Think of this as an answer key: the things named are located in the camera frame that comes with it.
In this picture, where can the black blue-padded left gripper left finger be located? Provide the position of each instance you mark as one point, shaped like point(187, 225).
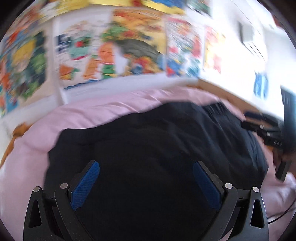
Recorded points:
point(51, 215)

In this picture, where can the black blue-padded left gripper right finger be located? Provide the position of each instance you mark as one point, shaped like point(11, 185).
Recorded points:
point(241, 214)

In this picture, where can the dark navy puffer jacket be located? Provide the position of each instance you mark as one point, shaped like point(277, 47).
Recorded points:
point(146, 188)

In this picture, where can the pink bed sheet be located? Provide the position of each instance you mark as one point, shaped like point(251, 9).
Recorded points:
point(25, 167)

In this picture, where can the white air conditioner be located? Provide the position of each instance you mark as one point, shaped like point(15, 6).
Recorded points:
point(253, 40)

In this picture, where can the yellow chicks drawing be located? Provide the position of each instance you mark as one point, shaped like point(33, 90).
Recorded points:
point(213, 50)

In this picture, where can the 2024 dragon drawing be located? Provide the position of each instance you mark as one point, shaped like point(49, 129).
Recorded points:
point(184, 48)

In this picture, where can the blonde anime girl drawing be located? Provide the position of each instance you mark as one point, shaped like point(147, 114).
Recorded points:
point(25, 68)

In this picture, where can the orange slices drink drawing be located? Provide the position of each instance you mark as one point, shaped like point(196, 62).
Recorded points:
point(85, 55)

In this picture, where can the grey whale flowers drawing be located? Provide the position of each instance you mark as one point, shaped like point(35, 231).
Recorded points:
point(141, 39)

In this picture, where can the red-haired mermaid drawing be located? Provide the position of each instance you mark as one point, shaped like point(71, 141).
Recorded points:
point(9, 100)

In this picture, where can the wooden bed frame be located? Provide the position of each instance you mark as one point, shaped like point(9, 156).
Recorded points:
point(17, 122)

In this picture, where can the blue clothing on wall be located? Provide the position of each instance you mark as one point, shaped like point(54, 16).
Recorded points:
point(261, 85)

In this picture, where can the white wall pipe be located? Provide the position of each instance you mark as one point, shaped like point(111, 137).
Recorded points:
point(57, 67)

